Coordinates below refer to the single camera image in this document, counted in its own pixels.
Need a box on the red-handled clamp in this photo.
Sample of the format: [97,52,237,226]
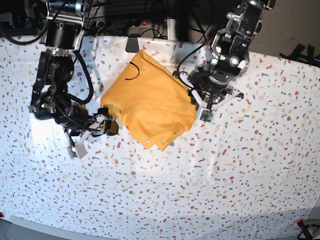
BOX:
[296,219,317,240]

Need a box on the black table clamp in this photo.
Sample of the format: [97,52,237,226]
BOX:
[125,33,140,53]

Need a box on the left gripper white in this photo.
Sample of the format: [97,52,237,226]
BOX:
[174,70,244,123]

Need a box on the terrazzo pattern tablecloth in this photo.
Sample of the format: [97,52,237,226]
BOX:
[0,39,320,240]

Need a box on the yellow T-shirt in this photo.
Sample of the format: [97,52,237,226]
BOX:
[100,50,197,151]

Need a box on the aluminium frame post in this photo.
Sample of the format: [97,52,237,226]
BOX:
[166,17,178,41]

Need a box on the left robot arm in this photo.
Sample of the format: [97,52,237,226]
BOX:
[173,0,276,123]

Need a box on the black power strip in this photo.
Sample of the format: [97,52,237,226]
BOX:
[93,19,153,29]

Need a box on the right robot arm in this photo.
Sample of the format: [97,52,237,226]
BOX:
[29,0,119,159]

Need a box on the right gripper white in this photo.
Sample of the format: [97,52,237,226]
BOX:
[65,113,119,159]

